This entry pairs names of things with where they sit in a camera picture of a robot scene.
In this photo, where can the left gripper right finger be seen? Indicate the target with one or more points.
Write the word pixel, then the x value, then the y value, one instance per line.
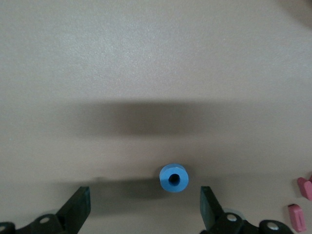
pixel 214 219

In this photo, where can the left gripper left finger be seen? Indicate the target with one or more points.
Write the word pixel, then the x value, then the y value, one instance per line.
pixel 73 214

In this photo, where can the blue letter o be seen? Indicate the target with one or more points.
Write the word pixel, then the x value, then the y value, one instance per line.
pixel 165 180

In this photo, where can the red letter i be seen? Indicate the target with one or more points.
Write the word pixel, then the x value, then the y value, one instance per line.
pixel 297 218

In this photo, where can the red letter k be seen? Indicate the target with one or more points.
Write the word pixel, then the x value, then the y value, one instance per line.
pixel 306 189

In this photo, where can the brown table cover sheet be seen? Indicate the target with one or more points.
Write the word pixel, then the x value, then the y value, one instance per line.
pixel 97 73

